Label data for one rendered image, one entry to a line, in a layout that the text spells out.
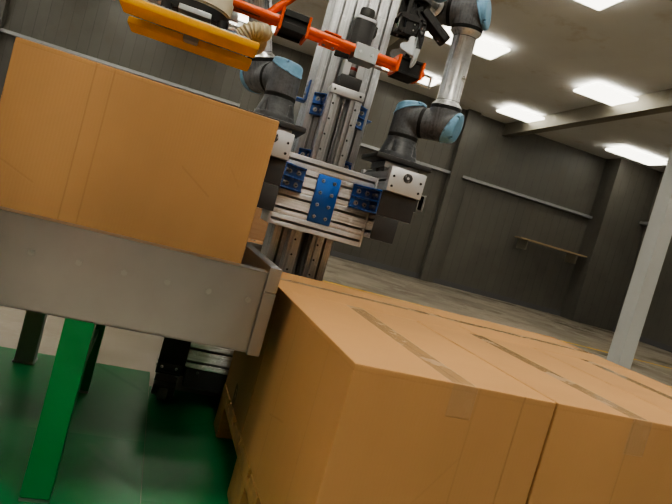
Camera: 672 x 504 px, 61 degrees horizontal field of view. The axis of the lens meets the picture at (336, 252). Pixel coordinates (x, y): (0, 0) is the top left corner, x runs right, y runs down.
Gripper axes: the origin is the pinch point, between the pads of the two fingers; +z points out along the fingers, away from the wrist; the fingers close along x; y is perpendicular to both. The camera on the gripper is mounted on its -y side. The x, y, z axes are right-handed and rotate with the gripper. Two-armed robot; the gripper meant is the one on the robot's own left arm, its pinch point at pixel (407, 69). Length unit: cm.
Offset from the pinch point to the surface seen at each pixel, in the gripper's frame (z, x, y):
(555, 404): 69, 78, -21
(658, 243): 1, -177, -267
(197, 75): -147, -1052, 118
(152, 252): 66, 38, 54
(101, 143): 47, 23, 72
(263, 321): 75, 36, 26
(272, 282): 66, 36, 27
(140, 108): 36, 23, 66
